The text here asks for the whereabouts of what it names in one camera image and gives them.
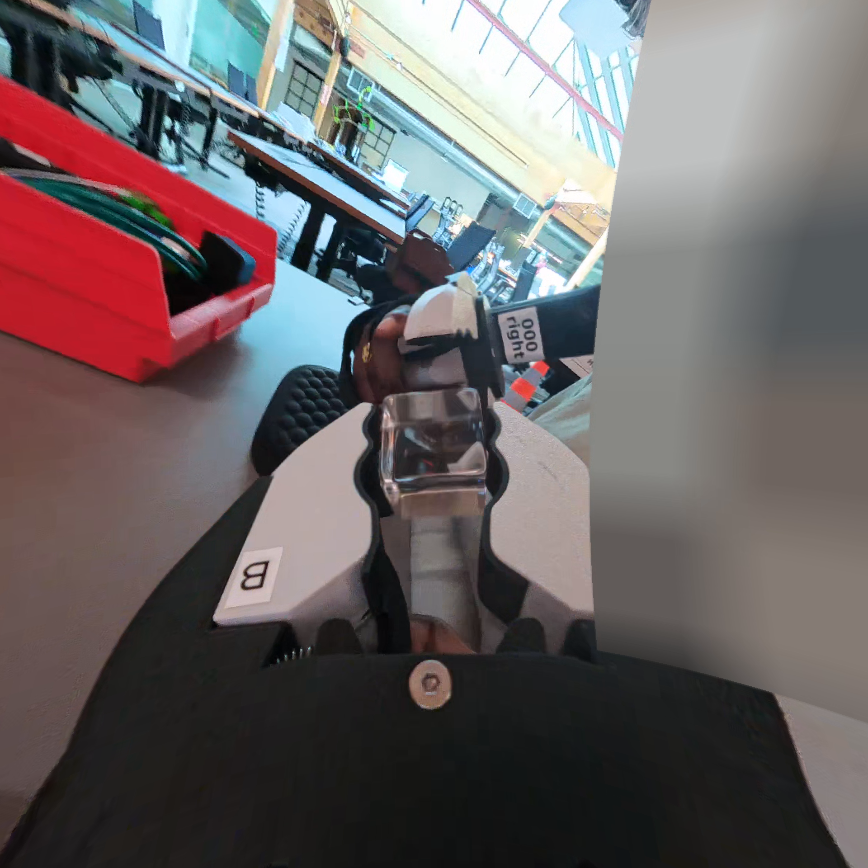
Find black bumpy wrist rest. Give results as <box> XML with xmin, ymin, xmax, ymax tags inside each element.
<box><xmin>251</xmin><ymin>365</ymin><xmax>355</xmax><ymax>477</ymax></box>

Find orange white striped cone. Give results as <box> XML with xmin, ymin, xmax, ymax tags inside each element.
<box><xmin>507</xmin><ymin>361</ymin><xmax>552</xmax><ymax>412</ymax></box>

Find brown chair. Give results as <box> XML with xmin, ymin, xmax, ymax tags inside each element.
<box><xmin>388</xmin><ymin>234</ymin><xmax>454</xmax><ymax>294</ymax></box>

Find red bin with clutter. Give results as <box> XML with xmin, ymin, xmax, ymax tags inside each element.
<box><xmin>0</xmin><ymin>73</ymin><xmax>279</xmax><ymax>385</ymax></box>

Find person's right hand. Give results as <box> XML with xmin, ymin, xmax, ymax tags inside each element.
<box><xmin>354</xmin><ymin>307</ymin><xmax>412</xmax><ymax>408</ymax></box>

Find wooden desk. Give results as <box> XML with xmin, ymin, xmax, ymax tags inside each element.
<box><xmin>227</xmin><ymin>127</ymin><xmax>412</xmax><ymax>280</ymax></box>

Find clear plastic cube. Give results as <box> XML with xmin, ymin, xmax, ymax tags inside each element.
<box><xmin>378</xmin><ymin>388</ymin><xmax>491</xmax><ymax>519</ymax></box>

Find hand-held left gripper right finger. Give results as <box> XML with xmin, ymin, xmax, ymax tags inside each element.
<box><xmin>480</xmin><ymin>400</ymin><xmax>598</xmax><ymax>623</ymax></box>

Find row of wooden desks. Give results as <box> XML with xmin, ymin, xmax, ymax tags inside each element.
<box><xmin>0</xmin><ymin>0</ymin><xmax>275</xmax><ymax>172</ymax></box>

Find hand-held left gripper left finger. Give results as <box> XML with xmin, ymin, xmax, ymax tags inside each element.
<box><xmin>212</xmin><ymin>401</ymin><xmax>382</xmax><ymax>628</ymax></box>

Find black and blue item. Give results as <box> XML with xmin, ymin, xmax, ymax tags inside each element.
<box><xmin>198</xmin><ymin>232</ymin><xmax>256</xmax><ymax>294</ymax></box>

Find person's beige trousers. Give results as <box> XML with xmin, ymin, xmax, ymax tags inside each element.
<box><xmin>534</xmin><ymin>375</ymin><xmax>595</xmax><ymax>465</ymax></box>

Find hanging green plant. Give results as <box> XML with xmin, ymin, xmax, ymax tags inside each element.
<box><xmin>331</xmin><ymin>83</ymin><xmax>378</xmax><ymax>142</ymax></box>

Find green cable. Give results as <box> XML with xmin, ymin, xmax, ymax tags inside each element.
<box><xmin>10</xmin><ymin>168</ymin><xmax>208</xmax><ymax>279</ymax></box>

